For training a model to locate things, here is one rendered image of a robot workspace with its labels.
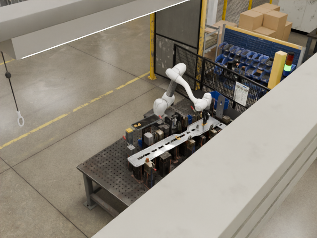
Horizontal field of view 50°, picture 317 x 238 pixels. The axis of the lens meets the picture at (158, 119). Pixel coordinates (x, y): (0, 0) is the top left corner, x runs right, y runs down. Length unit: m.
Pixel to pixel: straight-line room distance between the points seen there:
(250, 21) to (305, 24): 2.65
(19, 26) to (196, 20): 5.42
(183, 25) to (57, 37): 5.50
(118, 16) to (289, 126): 0.85
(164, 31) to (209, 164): 6.51
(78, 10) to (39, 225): 3.92
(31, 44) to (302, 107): 0.74
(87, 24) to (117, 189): 3.06
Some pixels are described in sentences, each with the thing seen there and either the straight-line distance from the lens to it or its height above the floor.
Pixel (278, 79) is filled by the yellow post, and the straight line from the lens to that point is 4.28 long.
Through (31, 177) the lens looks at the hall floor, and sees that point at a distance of 5.37.
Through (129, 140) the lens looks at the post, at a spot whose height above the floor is 1.04.
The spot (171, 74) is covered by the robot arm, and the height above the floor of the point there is 1.58.
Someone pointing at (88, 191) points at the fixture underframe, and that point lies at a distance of 4.57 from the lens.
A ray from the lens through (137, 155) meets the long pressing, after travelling 3.93.
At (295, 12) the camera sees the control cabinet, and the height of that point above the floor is 0.56.
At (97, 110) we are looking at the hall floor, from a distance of 6.51.
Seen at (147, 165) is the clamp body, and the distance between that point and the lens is 3.73.
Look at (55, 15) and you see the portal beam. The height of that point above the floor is 3.31.
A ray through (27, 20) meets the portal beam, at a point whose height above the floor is 3.32.
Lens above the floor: 3.62
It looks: 36 degrees down
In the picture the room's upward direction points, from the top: 1 degrees clockwise
